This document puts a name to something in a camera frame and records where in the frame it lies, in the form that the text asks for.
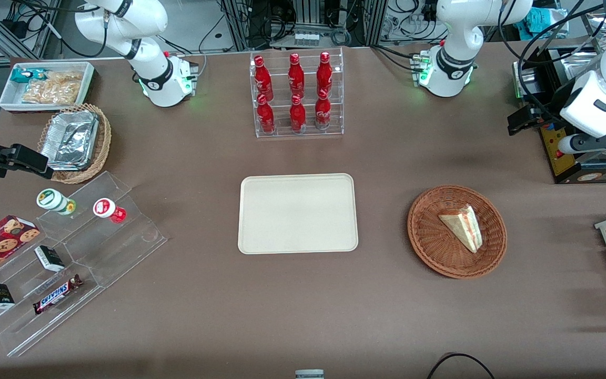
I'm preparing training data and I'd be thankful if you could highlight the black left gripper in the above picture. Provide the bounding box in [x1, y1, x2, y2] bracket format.
[507, 102, 565, 136]

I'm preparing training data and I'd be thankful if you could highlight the triangle sandwich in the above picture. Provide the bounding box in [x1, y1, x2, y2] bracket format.
[438, 204, 484, 254]

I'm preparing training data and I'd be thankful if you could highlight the small wicker basket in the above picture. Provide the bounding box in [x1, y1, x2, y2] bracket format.
[37, 103, 112, 185]

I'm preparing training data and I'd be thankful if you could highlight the large round wicker basket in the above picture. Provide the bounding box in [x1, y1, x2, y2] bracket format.
[407, 185, 508, 280]

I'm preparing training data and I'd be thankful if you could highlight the beige plastic tray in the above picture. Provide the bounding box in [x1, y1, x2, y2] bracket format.
[238, 173, 359, 255]

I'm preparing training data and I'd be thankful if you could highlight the stack of foil trays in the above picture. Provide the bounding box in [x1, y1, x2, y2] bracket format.
[39, 110, 99, 171]

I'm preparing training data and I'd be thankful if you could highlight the green lid white bottle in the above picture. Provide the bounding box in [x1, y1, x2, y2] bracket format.
[36, 188, 77, 216]

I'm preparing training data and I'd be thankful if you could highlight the white rectangular snack bin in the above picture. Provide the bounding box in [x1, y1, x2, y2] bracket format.
[0, 62, 96, 113]

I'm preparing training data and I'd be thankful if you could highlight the black hot food warmer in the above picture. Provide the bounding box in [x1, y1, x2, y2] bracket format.
[512, 9, 606, 185]

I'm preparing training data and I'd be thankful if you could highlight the steel warmer pan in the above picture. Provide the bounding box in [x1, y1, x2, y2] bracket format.
[548, 50, 606, 82]

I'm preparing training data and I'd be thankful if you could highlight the clear bag of crackers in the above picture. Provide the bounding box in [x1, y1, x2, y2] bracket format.
[21, 71, 84, 105]

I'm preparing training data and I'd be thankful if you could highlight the green snack packet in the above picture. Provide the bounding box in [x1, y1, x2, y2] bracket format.
[10, 68, 49, 84]

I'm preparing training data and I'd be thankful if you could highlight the red lid white bottle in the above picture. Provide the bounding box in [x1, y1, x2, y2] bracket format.
[93, 198, 127, 224]

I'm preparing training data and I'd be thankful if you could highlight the teal plastic bag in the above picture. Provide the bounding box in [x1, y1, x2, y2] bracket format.
[525, 7, 568, 38]

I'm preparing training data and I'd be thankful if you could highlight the clear acrylic stepped display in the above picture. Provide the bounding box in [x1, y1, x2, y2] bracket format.
[0, 171, 168, 358]

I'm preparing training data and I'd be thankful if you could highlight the snickers chocolate bar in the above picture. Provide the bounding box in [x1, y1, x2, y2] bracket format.
[33, 274, 84, 315]

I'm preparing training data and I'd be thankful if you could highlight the red cola bottle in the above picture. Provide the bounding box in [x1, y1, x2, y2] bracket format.
[289, 95, 307, 133]
[288, 53, 306, 98]
[315, 89, 332, 131]
[256, 95, 276, 134]
[254, 55, 274, 101]
[317, 52, 334, 97]

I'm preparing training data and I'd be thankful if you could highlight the clear acrylic bottle rack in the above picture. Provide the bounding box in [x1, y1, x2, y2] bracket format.
[249, 47, 345, 139]

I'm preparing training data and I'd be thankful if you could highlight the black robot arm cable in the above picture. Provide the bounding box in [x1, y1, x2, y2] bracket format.
[497, 0, 606, 123]

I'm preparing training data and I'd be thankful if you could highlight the black floor cable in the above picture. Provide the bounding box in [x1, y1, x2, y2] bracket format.
[427, 352, 496, 379]

